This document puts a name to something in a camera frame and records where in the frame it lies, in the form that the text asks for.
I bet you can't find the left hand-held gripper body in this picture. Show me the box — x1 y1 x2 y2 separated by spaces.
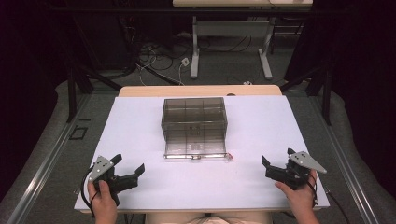
88 155 140 207

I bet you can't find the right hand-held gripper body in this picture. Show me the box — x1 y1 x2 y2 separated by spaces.
264 150 328 191

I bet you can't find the clear grey plastic compartment box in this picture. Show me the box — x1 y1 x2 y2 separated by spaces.
161 96 229 161

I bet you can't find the person's right hand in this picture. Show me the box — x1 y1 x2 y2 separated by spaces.
274 172 318 219

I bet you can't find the person's left hand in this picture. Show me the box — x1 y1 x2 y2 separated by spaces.
87 179 119 220

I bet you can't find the white table mat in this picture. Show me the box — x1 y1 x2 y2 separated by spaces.
74 94 331 211

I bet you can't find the black metal stand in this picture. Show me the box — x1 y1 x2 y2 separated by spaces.
279 62 332 126
65 18 124 124

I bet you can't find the person's lap in beige pants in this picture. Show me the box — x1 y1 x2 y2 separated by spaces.
145 212 275 224

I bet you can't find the dark curtain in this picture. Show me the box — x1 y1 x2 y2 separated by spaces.
0 0 68 203
314 0 396 200

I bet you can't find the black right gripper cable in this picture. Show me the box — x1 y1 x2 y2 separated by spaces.
307 173 351 224

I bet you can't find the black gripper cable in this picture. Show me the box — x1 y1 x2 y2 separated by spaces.
307 173 351 224
79 166 97 218

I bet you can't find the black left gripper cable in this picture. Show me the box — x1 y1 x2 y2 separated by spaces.
79 166 97 218

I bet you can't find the metal floor rail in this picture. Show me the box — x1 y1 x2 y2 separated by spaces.
5 92 92 224
309 94 381 224

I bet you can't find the tangle of black floor cables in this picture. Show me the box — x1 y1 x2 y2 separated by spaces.
124 24 195 88

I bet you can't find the white metal desk frame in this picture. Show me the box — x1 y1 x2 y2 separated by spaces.
172 0 314 80

